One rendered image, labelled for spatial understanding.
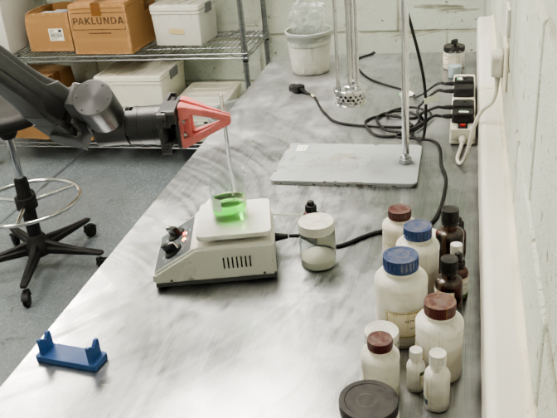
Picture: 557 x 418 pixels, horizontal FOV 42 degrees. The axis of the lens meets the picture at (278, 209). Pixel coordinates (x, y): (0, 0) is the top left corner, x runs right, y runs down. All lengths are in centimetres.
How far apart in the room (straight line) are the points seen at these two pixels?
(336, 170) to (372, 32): 209
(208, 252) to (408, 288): 34
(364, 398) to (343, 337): 22
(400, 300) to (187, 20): 258
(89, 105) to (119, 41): 240
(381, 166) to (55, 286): 158
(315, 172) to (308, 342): 56
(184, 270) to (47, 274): 173
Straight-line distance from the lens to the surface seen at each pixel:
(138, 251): 132
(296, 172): 152
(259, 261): 116
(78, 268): 286
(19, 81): 108
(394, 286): 97
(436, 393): 91
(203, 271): 117
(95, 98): 106
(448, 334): 92
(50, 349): 111
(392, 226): 115
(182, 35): 344
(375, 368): 90
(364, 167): 152
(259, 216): 118
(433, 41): 355
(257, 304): 113
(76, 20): 353
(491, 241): 106
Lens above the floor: 138
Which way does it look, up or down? 27 degrees down
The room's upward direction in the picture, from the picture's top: 5 degrees counter-clockwise
